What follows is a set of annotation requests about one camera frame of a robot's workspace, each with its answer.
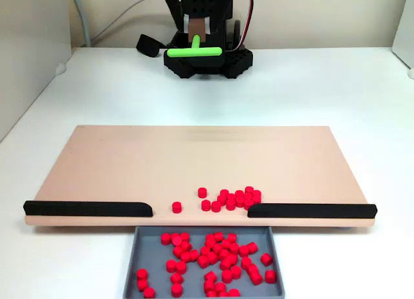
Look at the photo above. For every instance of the green T pusher brown block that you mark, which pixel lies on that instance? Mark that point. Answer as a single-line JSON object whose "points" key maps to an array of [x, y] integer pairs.
{"points": [[194, 52]]}

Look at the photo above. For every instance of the red cylindrical granule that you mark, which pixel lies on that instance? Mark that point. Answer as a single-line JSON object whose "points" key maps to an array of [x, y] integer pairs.
{"points": [[246, 263], [256, 199], [249, 189], [205, 205], [211, 257], [225, 244], [184, 237], [203, 261], [231, 237], [142, 274], [232, 259], [142, 284], [180, 267], [176, 207], [256, 278], [210, 276], [225, 264], [224, 254], [202, 192], [270, 276], [266, 259], [211, 293], [233, 248], [165, 239], [209, 244], [252, 247], [185, 256], [210, 238], [209, 285], [239, 201], [248, 204], [205, 250], [243, 250], [224, 192], [230, 204], [171, 266], [149, 292], [233, 292], [194, 255], [222, 199], [176, 290], [218, 237], [186, 246], [178, 251], [231, 195], [215, 206], [227, 276], [217, 248], [239, 193], [235, 272], [175, 238], [177, 278], [252, 269], [223, 294], [220, 286], [248, 195], [256, 193]]}

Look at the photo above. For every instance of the beige flat board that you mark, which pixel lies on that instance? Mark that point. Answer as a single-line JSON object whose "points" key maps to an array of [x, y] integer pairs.
{"points": [[161, 166]]}

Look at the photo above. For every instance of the grey shallow tray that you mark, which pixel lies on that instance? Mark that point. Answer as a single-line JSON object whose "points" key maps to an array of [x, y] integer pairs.
{"points": [[152, 253]]}

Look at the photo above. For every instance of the small white bracket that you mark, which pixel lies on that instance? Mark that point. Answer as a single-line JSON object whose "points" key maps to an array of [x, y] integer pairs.
{"points": [[60, 69]]}

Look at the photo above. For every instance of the black edge rail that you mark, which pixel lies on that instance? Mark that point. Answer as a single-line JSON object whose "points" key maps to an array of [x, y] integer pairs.
{"points": [[310, 211], [87, 209]]}

